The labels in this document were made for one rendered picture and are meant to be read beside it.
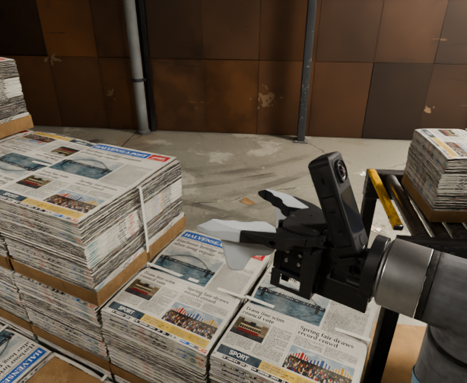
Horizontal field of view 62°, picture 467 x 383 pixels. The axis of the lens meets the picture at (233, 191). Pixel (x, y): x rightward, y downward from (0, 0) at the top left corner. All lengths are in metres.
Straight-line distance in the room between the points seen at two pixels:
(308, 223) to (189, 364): 0.54
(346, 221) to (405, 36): 3.97
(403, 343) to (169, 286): 1.37
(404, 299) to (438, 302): 0.03
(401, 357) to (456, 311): 1.63
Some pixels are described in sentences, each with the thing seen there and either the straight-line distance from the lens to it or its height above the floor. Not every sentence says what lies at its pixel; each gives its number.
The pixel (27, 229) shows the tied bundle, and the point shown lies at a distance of 1.00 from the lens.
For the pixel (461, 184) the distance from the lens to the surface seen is 1.39.
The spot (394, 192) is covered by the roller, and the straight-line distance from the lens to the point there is 1.60.
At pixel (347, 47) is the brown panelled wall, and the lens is 4.25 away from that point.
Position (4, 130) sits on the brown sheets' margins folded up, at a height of 1.09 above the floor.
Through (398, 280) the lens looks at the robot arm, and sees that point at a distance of 0.42.
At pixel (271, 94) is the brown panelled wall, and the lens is 4.29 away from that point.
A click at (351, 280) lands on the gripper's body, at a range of 0.46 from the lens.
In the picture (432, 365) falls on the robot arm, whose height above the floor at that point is 1.14.
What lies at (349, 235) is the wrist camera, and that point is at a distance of 0.43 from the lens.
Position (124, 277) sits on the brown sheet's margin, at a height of 0.86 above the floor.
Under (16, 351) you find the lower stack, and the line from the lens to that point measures 1.30.
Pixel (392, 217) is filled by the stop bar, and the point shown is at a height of 0.82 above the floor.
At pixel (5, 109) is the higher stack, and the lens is 1.43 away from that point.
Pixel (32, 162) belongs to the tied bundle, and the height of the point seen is 1.06.
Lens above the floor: 1.49
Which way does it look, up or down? 28 degrees down
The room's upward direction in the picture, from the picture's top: straight up
